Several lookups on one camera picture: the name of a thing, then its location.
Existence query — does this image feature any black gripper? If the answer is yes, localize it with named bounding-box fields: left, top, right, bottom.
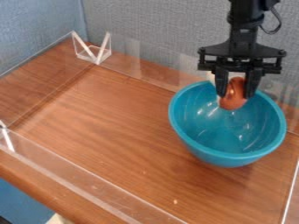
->
left=198, top=28, right=286, bottom=99

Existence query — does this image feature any brown cap toy mushroom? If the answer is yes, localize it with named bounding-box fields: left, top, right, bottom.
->
left=219, top=77, right=247, bottom=110

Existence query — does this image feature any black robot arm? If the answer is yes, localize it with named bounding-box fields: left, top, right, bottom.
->
left=198, top=0, right=286, bottom=99

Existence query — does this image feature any blue plastic bowl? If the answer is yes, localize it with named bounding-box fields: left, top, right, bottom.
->
left=168, top=81, right=287, bottom=168

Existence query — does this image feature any clear acrylic table barrier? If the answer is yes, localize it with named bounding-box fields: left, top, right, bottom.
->
left=0, top=33, right=299, bottom=224

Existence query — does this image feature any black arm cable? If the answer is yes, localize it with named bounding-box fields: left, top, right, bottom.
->
left=258, top=6, right=283, bottom=35

